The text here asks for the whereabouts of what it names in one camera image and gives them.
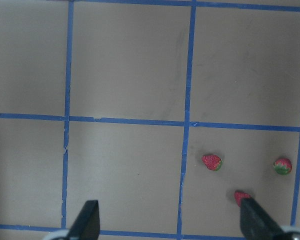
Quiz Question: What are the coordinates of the red strawberry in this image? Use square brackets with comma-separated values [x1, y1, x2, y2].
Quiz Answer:
[201, 154, 223, 172]
[234, 190, 251, 207]
[273, 158, 293, 176]

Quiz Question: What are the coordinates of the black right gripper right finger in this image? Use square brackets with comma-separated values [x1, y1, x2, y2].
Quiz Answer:
[240, 198, 285, 240]

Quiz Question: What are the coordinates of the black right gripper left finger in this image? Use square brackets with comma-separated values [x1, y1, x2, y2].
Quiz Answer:
[67, 200, 101, 240]

